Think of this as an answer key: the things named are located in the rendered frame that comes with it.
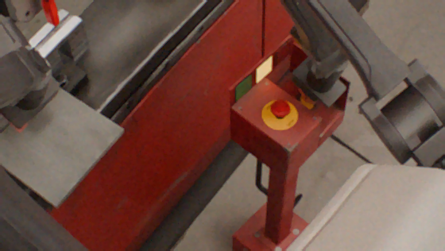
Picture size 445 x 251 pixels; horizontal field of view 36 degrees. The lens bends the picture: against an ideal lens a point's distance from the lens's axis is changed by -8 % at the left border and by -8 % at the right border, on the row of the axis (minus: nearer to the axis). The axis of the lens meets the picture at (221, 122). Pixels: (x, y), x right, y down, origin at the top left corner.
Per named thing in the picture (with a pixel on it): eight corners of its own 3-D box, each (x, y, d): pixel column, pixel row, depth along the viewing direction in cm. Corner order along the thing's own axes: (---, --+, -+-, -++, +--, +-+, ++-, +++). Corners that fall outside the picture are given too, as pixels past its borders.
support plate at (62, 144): (57, 209, 112) (56, 206, 111) (-45, 131, 121) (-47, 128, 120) (124, 132, 120) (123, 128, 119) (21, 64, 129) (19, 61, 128)
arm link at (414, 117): (431, 179, 87) (463, 153, 87) (390, 118, 85) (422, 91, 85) (410, 161, 96) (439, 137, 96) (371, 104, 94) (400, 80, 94)
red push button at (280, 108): (280, 128, 145) (281, 118, 142) (265, 117, 147) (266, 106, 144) (293, 116, 147) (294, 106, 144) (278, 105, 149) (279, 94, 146)
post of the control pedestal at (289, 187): (277, 245, 202) (289, 145, 157) (263, 234, 204) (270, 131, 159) (290, 233, 204) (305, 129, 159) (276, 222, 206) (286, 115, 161)
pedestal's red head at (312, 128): (286, 182, 152) (291, 135, 137) (229, 138, 158) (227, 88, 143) (343, 121, 159) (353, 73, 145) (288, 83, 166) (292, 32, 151)
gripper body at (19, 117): (-9, 104, 111) (-6, 90, 105) (32, 63, 116) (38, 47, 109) (19, 131, 112) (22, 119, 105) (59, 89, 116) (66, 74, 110)
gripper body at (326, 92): (308, 57, 150) (319, 41, 143) (344, 91, 148) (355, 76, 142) (289, 76, 147) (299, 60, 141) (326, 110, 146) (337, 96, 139)
